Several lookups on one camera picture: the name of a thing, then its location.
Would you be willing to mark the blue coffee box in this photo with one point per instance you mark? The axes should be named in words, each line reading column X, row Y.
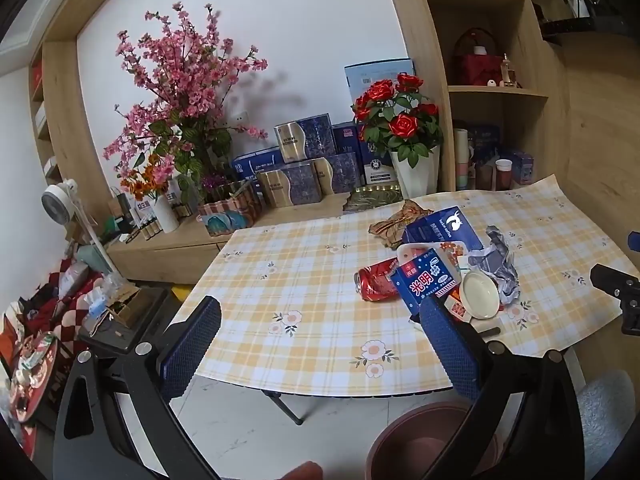
column 440, row 225

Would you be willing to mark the white floral plastic tray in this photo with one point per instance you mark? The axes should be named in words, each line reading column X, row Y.
column 450, row 250

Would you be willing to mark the slim white vase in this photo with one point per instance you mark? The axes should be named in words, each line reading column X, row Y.
column 165, row 215

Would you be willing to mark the round translucent plastic lid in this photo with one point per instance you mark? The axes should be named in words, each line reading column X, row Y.
column 480, row 292

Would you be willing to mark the blue white milk carton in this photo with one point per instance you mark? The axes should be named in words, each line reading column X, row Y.
column 420, row 285

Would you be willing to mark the dark blue box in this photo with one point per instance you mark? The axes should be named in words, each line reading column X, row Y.
column 345, row 137

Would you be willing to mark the stack of pastel cups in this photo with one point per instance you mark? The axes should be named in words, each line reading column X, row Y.
column 461, row 160

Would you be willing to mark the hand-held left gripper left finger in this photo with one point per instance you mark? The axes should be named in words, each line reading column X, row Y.
column 192, row 345

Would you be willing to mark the gold ornate tray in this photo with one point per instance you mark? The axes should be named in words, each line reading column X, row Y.
column 372, row 199

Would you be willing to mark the white desk fan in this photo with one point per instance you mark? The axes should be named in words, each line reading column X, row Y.
column 57, row 199

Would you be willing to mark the black storage case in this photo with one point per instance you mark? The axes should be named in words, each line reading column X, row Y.
column 150, row 320

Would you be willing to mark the black folding table frame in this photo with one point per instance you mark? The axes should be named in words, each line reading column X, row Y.
column 285, row 405

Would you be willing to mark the open cardboard box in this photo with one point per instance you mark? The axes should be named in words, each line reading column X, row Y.
column 127, row 307

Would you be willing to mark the white angular flower vase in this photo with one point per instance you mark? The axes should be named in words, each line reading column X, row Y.
column 412, row 175

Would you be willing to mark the wooden sideboard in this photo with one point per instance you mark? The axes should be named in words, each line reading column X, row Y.
column 175, row 247

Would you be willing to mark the blue and white box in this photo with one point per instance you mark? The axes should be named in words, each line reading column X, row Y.
column 377, row 165

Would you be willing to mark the crushed red soda can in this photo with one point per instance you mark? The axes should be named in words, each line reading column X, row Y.
column 372, row 282

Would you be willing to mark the maroon plastic bin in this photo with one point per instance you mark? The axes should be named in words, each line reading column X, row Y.
column 400, row 455

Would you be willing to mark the large flat blue white box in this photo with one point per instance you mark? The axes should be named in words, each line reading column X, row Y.
column 370, row 72

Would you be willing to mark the red gift basket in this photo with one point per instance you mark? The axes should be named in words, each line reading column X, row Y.
column 477, row 65

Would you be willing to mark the gold and blue gift box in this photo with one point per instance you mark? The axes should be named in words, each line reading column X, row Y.
column 287, row 185
column 302, row 137
column 337, row 172

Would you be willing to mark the silver foil wrapper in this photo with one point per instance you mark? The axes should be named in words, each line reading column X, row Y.
column 495, row 260

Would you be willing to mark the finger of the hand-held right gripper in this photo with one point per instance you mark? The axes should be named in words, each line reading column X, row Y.
column 635, row 241
column 607, row 277

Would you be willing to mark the yellow plaid floral tablecloth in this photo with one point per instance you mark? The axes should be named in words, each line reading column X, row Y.
column 310, row 280

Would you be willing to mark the brown paper wrapper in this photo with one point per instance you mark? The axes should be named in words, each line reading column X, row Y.
column 395, row 222

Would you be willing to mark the wooden shelf unit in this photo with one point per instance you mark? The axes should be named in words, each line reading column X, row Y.
column 430, row 35

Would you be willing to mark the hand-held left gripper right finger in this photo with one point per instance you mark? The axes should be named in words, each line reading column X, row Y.
column 450, row 350

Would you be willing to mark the long blue box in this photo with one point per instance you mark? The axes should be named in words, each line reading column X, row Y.
column 255, row 162

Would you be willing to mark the grey fluffy fabric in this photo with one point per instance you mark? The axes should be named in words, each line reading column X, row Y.
column 605, row 420

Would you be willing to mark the striped woven basket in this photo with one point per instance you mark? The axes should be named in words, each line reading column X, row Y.
column 230, row 210

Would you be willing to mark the small red snack container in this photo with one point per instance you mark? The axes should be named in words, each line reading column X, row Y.
column 457, row 307

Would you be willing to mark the red rose bouquet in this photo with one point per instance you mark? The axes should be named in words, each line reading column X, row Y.
column 400, row 125

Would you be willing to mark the gold perfume bottle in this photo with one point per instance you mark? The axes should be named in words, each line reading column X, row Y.
column 509, row 72

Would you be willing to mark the row of small bottles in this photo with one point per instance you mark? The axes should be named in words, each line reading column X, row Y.
column 142, row 232

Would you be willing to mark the red white checked blanket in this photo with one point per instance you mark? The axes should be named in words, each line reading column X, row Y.
column 65, row 310

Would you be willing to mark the red and white paper cup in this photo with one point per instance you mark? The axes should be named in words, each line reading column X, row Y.
column 503, row 172

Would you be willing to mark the orange flower bunch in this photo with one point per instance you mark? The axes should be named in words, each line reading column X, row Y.
column 142, row 180

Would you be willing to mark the pink blossom arrangement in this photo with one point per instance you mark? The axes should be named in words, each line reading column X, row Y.
column 185, row 75

